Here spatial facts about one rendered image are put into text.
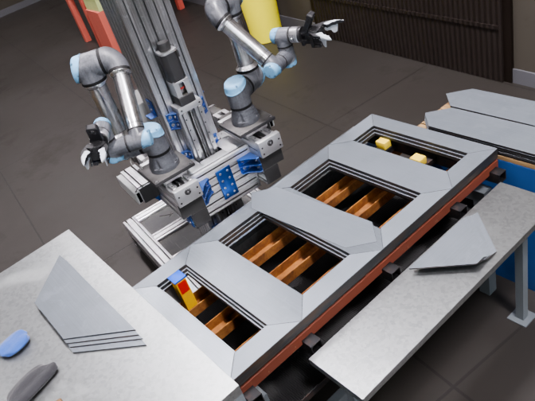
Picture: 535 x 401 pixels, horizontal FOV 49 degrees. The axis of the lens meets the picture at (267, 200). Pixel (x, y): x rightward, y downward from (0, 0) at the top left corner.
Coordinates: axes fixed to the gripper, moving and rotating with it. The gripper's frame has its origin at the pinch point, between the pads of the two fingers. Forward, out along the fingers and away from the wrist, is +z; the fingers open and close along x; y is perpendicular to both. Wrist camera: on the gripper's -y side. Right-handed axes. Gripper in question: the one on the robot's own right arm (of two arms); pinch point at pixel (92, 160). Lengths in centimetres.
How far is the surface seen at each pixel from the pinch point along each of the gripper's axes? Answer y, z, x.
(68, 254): 44, -5, 24
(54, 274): 42, 10, 27
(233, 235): 56, -11, -46
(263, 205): 51, -23, -62
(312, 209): 49, -9, -82
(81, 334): 40, 49, 11
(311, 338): 59, 54, -68
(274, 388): 84, 53, -51
